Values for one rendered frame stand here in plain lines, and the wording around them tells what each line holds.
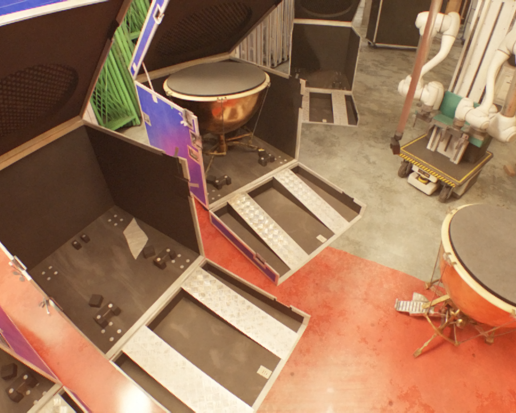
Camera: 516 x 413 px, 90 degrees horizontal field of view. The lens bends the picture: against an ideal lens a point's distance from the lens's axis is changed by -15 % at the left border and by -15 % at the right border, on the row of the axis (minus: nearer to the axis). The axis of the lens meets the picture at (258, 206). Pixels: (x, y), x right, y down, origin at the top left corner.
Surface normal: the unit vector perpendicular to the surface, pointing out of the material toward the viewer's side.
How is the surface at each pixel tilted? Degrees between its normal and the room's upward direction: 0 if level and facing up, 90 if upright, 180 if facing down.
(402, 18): 90
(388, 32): 90
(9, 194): 90
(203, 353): 1
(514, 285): 0
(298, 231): 2
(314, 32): 90
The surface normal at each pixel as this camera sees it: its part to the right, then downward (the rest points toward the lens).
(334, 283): 0.00, -0.73
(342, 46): -0.12, 0.68
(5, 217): 0.85, 0.37
